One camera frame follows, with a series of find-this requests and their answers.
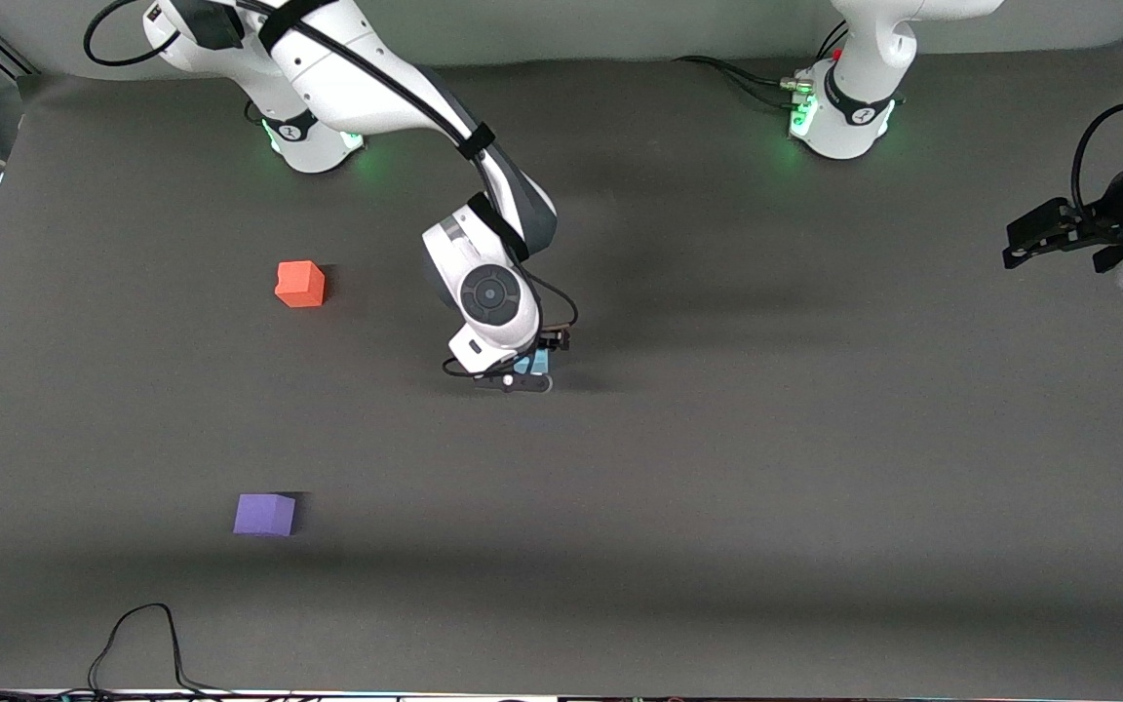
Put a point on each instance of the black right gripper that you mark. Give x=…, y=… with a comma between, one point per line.
x=551, y=341

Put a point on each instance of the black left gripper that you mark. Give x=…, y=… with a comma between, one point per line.
x=1110, y=220

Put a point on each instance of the light blue foam block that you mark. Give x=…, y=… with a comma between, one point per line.
x=534, y=364

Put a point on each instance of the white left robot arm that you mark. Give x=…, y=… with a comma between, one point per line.
x=854, y=97

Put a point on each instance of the orange foam block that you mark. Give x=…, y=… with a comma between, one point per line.
x=299, y=284

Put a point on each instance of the purple foam block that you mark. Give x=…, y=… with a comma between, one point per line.
x=264, y=515

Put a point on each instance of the dark grey table mat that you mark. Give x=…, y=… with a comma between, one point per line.
x=717, y=487

